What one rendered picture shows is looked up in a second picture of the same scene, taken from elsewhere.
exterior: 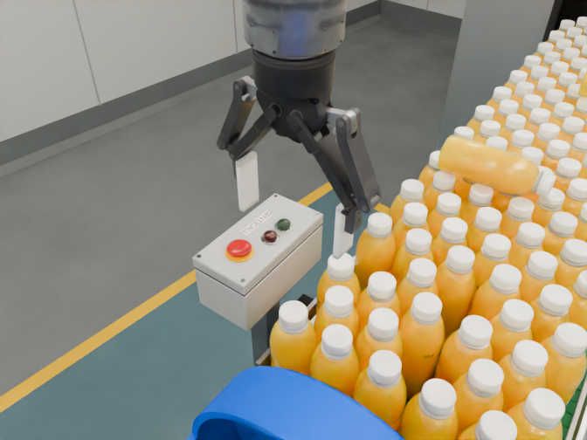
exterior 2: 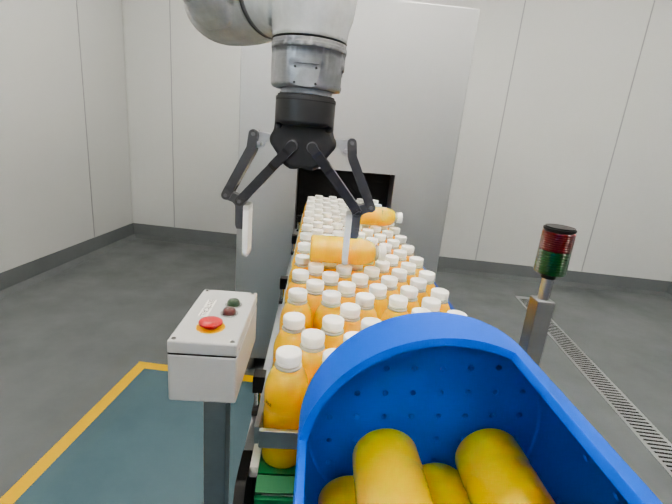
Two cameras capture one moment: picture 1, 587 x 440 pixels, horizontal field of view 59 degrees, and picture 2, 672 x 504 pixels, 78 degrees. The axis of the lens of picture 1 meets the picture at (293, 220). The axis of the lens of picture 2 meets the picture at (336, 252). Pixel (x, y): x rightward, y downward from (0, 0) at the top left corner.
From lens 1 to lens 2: 0.37 m
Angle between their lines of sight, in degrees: 41
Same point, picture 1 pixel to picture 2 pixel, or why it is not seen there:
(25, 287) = not seen: outside the picture
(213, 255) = (187, 334)
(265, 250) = (233, 321)
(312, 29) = (338, 70)
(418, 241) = (334, 295)
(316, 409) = (434, 321)
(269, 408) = (403, 334)
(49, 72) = not seen: outside the picture
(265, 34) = (307, 71)
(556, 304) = (435, 304)
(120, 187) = not seen: outside the picture
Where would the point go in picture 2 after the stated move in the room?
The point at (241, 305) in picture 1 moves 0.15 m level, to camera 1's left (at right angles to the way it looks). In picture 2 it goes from (231, 372) to (118, 405)
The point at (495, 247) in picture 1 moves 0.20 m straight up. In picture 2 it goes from (380, 288) to (391, 197)
